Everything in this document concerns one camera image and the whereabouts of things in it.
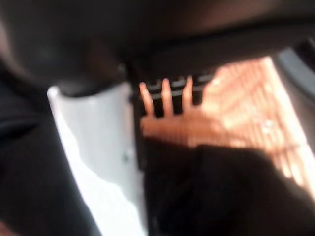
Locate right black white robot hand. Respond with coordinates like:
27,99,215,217
0,0,315,236

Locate dark trousers garment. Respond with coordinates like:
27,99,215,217
144,144,315,236

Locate square wicker laundry basket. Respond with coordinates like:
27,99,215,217
138,56,315,189

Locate navy blue garment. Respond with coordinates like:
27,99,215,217
0,78,101,236

